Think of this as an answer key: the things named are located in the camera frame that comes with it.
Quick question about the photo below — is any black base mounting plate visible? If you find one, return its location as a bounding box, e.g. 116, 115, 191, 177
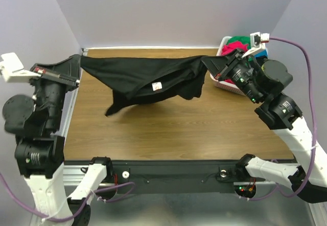
112, 160, 249, 194

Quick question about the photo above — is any blue t shirt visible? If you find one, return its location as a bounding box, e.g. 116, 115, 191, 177
254, 48, 268, 58

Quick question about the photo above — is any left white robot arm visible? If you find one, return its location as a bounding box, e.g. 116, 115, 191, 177
1, 53, 114, 225

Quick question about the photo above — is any black t shirt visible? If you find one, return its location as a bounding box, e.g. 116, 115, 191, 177
80, 56, 207, 117

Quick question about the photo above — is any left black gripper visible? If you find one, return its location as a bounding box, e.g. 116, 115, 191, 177
32, 50, 84, 125

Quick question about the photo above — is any pink t shirt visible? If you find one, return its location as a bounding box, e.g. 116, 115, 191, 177
220, 41, 249, 56

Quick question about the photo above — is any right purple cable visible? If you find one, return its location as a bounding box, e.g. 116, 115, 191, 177
239, 36, 319, 201

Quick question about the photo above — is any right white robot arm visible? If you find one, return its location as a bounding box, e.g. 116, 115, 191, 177
201, 49, 326, 204

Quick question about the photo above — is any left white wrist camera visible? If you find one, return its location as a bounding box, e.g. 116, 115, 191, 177
1, 53, 41, 83

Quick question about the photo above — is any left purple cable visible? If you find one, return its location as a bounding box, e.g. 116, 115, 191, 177
0, 172, 136, 223

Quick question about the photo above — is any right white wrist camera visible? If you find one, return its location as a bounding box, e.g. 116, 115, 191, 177
242, 32, 270, 58

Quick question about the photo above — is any green t shirt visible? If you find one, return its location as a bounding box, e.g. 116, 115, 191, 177
226, 36, 250, 45

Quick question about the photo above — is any white plastic laundry basket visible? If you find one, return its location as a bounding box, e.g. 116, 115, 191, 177
210, 36, 251, 95

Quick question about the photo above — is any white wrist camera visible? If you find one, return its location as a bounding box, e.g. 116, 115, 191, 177
1, 53, 41, 83
242, 32, 270, 58

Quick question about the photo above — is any purple cable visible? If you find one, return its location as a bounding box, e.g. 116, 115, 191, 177
0, 172, 136, 223
239, 36, 319, 201

